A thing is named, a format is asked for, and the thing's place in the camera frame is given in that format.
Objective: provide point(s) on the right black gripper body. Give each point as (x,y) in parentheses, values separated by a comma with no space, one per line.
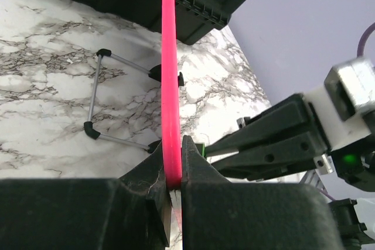
(319,136)

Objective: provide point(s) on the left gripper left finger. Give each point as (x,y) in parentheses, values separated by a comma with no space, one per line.
(130,212)

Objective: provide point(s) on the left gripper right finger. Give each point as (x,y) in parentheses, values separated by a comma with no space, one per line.
(220,214)

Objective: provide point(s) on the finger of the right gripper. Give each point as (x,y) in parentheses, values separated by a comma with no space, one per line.
(273,160)
(288,118)

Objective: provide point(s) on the green whiteboard eraser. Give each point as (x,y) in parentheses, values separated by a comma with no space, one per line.
(201,149)

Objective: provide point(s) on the pink framed whiteboard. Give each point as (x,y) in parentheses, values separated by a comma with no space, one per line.
(170,119)

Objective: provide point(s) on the aluminium frame rail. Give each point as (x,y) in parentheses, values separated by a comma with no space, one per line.
(312,178)

